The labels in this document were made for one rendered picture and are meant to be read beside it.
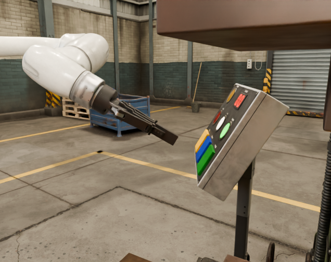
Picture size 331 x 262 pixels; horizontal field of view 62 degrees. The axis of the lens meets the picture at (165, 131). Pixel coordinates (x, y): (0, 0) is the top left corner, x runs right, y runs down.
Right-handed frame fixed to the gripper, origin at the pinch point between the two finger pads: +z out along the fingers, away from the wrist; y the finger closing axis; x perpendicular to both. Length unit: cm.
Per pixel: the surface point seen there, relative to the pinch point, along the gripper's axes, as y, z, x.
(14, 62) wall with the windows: -602, -382, -177
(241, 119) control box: 7.0, 13.5, 14.0
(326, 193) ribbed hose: 22.0, 30.8, 10.9
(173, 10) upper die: 54, -6, 20
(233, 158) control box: 7.3, 17.1, 5.1
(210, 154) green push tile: 3.5, 12.6, 2.3
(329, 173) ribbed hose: 21.8, 29.1, 14.3
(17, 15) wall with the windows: -618, -428, -75
